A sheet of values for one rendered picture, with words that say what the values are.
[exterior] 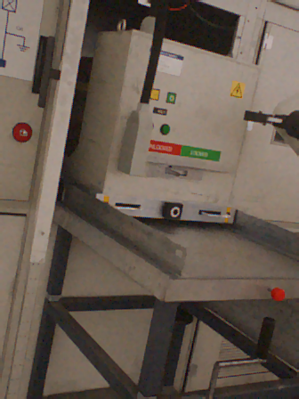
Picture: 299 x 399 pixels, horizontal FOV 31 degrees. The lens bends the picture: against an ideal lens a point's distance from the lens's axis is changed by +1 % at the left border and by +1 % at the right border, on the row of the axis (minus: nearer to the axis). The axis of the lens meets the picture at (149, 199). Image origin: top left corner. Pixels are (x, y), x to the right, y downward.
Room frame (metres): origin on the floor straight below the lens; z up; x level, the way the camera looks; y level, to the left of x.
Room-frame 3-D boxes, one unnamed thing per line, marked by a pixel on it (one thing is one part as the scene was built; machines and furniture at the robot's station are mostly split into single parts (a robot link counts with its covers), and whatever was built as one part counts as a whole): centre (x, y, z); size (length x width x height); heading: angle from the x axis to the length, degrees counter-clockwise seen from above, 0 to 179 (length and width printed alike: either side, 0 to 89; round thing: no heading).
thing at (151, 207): (1.71, -0.06, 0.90); 0.54 x 0.05 x 0.06; 123
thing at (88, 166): (1.91, 0.07, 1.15); 0.51 x 0.50 x 0.48; 33
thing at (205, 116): (1.69, -0.07, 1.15); 0.48 x 0.01 x 0.48; 123
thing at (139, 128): (1.52, 0.07, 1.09); 0.08 x 0.05 x 0.17; 33
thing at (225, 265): (1.58, -0.15, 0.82); 0.68 x 0.62 x 0.06; 33
